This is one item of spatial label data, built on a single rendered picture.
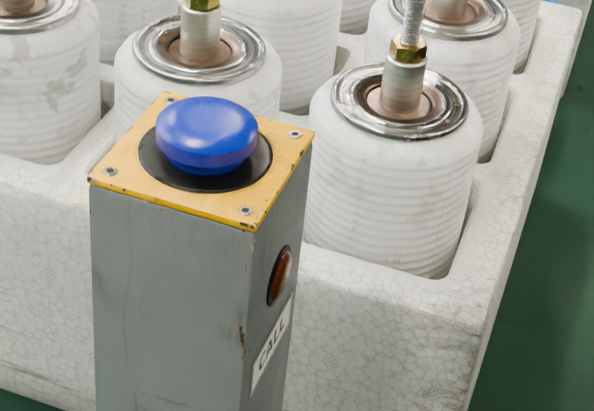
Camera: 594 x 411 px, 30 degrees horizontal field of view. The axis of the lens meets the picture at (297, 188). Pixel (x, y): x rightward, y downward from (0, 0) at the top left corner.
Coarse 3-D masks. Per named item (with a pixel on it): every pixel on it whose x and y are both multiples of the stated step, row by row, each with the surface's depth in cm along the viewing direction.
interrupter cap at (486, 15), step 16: (400, 0) 69; (480, 0) 70; (496, 0) 70; (400, 16) 68; (432, 16) 69; (464, 16) 69; (480, 16) 69; (496, 16) 69; (432, 32) 66; (448, 32) 66; (464, 32) 67; (480, 32) 67; (496, 32) 67
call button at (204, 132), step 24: (168, 120) 43; (192, 120) 43; (216, 120) 43; (240, 120) 44; (168, 144) 42; (192, 144) 42; (216, 144) 42; (240, 144) 42; (192, 168) 43; (216, 168) 43
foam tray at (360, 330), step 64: (512, 128) 72; (0, 192) 64; (64, 192) 63; (512, 192) 67; (0, 256) 67; (64, 256) 65; (320, 256) 60; (512, 256) 80; (0, 320) 70; (64, 320) 68; (320, 320) 61; (384, 320) 59; (448, 320) 58; (0, 384) 74; (64, 384) 72; (320, 384) 64; (384, 384) 62; (448, 384) 60
